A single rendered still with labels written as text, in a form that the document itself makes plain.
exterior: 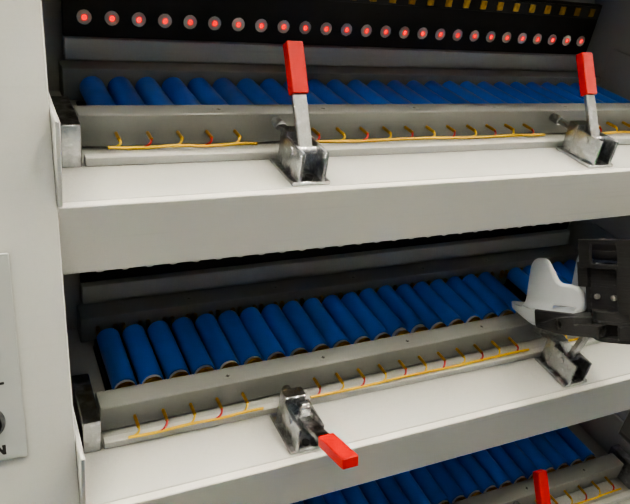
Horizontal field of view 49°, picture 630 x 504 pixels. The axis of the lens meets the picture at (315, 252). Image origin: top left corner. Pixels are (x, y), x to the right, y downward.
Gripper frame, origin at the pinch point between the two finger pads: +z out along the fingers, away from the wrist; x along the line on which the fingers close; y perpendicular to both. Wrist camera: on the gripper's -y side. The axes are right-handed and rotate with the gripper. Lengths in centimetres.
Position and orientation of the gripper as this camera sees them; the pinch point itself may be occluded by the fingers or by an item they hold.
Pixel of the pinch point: (537, 310)
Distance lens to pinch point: 69.0
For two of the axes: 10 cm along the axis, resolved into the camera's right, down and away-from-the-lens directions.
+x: -9.0, 1.0, -4.3
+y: -0.8, -9.9, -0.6
